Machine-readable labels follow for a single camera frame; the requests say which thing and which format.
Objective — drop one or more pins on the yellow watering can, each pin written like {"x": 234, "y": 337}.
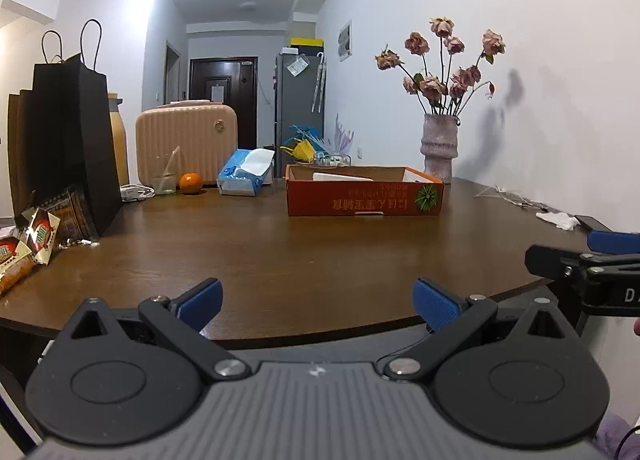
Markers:
{"x": 302, "y": 150}

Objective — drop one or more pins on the bunch of dried pink roses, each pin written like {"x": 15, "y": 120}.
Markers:
{"x": 432, "y": 84}

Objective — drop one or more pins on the grey refrigerator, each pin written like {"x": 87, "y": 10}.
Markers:
{"x": 295, "y": 99}

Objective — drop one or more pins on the orange snack packet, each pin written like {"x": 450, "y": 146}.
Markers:
{"x": 12, "y": 265}

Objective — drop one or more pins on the pink ribbed suitcase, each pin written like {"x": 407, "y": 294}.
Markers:
{"x": 190, "y": 139}

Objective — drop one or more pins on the crumpled white tissue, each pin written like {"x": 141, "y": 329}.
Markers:
{"x": 560, "y": 221}

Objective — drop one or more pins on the purple clothing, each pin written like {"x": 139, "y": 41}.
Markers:
{"x": 612, "y": 437}

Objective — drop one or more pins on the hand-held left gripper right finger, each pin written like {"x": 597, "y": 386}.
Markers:
{"x": 437, "y": 305}

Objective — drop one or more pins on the wall picture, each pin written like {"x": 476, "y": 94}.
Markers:
{"x": 345, "y": 39}

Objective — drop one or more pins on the brown snack packet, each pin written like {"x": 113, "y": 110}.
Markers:
{"x": 75, "y": 215}

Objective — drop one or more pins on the rack of small bottles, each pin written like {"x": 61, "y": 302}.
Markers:
{"x": 332, "y": 159}

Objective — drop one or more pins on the purple dried lavender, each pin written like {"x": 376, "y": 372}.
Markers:
{"x": 344, "y": 137}

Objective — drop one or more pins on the dark brown paper bag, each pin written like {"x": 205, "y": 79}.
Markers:
{"x": 22, "y": 154}

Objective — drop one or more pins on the dark brown entrance door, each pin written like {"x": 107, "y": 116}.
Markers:
{"x": 222, "y": 84}

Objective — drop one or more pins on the hanging folded umbrella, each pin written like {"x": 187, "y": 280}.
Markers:
{"x": 320, "y": 82}

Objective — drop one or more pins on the blue tissue pack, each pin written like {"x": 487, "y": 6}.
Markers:
{"x": 242, "y": 177}

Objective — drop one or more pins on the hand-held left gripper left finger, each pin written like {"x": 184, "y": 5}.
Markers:
{"x": 200, "y": 304}

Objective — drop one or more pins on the grey interior door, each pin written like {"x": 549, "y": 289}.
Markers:
{"x": 171, "y": 74}

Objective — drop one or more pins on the red and white snack packet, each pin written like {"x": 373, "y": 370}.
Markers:
{"x": 40, "y": 237}

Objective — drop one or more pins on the black paper bag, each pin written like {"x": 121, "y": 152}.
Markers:
{"x": 70, "y": 139}

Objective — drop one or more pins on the pink textured vase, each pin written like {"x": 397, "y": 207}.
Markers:
{"x": 440, "y": 149}

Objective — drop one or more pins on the orange fruit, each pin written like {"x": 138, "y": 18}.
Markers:
{"x": 190, "y": 183}

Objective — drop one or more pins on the black phone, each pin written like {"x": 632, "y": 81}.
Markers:
{"x": 592, "y": 223}

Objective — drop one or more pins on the yellow box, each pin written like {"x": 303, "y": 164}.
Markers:
{"x": 307, "y": 42}

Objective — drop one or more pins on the clear glass cup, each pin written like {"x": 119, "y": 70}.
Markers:
{"x": 164, "y": 182}

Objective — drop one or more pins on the paper note on refrigerator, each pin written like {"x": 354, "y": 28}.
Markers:
{"x": 297, "y": 67}

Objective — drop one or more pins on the red cardboard box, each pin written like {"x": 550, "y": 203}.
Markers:
{"x": 360, "y": 197}

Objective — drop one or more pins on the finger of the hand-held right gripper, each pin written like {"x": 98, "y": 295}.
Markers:
{"x": 550, "y": 262}
{"x": 615, "y": 242}

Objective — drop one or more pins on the translucent white plastic box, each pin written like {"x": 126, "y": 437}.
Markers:
{"x": 342, "y": 176}

